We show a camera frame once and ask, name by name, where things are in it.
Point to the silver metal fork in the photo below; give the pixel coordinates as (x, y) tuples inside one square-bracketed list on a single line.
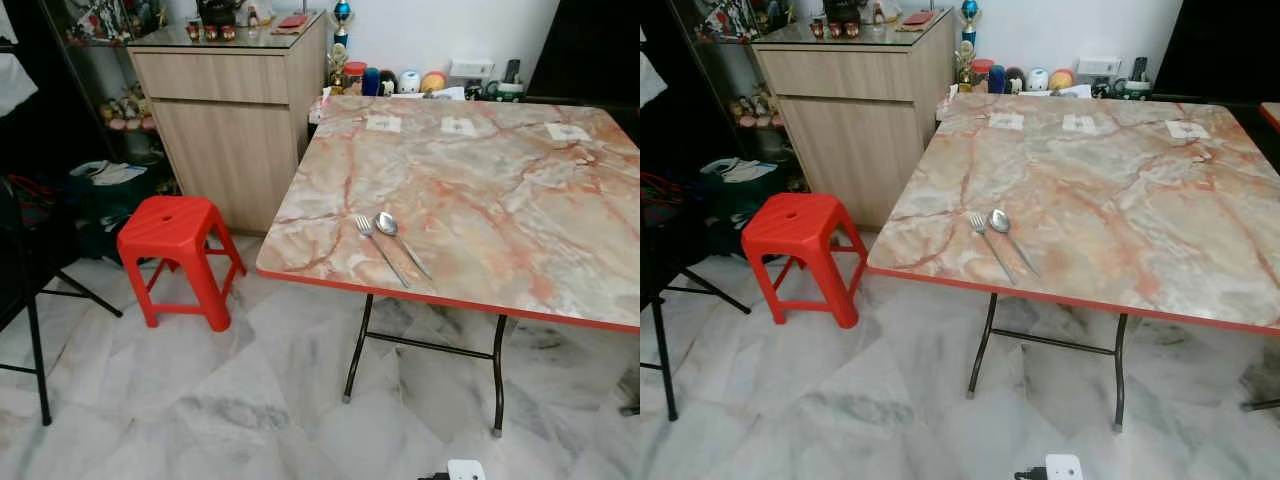
[(380, 250), (990, 247)]

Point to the silver metal spoon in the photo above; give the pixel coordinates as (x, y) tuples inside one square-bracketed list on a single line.
[(386, 224), (999, 221)]

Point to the red plastic stool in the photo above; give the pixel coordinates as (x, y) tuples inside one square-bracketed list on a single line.
[(170, 225), (795, 222)]

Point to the light wooden cabinet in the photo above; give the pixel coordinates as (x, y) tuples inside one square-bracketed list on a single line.
[(230, 150), (850, 140)]

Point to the white paper sheet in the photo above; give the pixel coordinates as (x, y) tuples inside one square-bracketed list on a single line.
[(440, 94), (1070, 91)]

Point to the green white device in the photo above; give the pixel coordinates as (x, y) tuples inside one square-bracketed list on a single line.
[(1134, 88), (506, 91)]

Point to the dark storage bin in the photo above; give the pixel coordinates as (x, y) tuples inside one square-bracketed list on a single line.
[(115, 215), (740, 210)]

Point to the black round toy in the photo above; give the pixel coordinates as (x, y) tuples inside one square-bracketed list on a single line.
[(1014, 81), (388, 84)]

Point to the white round toy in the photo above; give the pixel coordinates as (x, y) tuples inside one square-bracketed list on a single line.
[(1037, 79), (409, 81)]

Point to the blue can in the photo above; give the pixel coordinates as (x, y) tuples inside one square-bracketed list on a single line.
[(371, 82), (997, 80)]

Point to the orange round toy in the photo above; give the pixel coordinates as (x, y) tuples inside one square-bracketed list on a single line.
[(434, 80), (1062, 78)]

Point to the red lidded jar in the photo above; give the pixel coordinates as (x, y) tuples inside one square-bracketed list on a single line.
[(355, 78), (983, 72)]

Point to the black handset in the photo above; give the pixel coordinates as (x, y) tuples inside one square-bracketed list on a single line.
[(511, 71), (1139, 68)]

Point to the small gold trophy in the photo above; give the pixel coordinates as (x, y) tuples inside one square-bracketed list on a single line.
[(340, 68), (965, 66)]

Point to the white blue folded cloth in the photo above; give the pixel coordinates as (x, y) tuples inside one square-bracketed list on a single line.
[(108, 172), (738, 169)]

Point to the small pink figurines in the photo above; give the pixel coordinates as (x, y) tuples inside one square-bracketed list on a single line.
[(755, 110), (128, 112)]

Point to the black flat television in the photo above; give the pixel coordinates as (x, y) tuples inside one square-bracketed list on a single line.
[(590, 45), (1220, 45)]

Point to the black display shelf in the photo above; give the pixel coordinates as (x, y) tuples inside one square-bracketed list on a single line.
[(60, 100), (700, 100)]

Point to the blue globe trophy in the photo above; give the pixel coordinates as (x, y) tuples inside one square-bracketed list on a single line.
[(342, 14), (969, 13)]

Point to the flat red tray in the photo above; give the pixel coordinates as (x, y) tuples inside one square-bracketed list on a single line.
[(293, 20), (917, 17)]

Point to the black teapot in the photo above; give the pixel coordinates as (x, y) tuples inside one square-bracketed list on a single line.
[(843, 11), (220, 12)]

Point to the colourful red white decoration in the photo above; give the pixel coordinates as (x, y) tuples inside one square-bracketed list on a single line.
[(735, 20), (110, 22)]

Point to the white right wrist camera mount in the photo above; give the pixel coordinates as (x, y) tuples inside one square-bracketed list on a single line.
[(1064, 468), (467, 470)]

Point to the white wall socket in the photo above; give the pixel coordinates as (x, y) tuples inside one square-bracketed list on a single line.
[(472, 69), (1099, 67)]

